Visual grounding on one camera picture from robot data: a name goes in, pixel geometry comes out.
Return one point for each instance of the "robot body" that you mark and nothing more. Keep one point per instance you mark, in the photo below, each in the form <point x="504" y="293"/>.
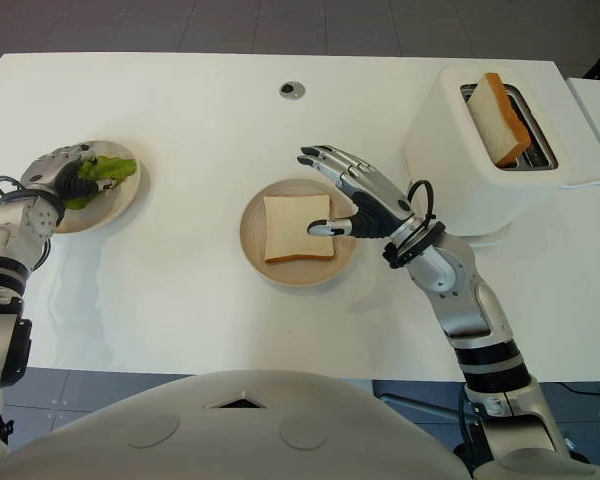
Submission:
<point x="240" y="430"/>

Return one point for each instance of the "cream toaster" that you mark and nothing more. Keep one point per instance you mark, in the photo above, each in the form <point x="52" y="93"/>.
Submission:
<point x="480" y="175"/>

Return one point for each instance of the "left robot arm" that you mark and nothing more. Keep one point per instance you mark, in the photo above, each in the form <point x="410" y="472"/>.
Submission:
<point x="5" y="280"/>

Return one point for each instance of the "beige plate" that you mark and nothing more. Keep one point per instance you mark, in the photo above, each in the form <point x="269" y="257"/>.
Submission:
<point x="300" y="235"/>
<point x="105" y="195"/>

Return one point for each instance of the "bread slice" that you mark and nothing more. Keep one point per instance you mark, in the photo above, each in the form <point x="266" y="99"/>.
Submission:
<point x="497" y="125"/>
<point x="295" y="230"/>

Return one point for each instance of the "green lettuce leaf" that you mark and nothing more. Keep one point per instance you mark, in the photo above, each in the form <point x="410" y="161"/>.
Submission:
<point x="105" y="172"/>

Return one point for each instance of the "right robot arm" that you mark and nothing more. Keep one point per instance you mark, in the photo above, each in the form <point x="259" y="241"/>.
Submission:
<point x="485" y="340"/>

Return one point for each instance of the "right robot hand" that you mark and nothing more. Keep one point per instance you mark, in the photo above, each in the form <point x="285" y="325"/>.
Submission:
<point x="375" y="195"/>

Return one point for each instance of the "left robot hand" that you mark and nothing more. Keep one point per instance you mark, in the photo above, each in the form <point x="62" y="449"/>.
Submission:
<point x="50" y="170"/>

